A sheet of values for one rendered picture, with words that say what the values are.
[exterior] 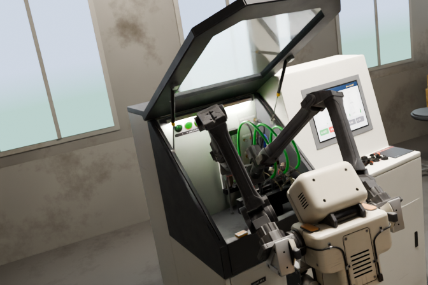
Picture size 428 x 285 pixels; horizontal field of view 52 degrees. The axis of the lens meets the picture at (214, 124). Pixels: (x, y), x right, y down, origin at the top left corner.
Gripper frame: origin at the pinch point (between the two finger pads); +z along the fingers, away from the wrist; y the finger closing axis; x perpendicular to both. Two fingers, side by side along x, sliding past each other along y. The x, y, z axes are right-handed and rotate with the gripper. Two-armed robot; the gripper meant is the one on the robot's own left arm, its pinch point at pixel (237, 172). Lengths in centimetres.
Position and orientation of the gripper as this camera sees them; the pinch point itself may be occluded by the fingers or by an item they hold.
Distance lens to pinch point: 206.4
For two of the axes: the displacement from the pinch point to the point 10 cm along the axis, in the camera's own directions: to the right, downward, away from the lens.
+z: 3.7, 4.3, 8.2
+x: 1.4, 8.5, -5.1
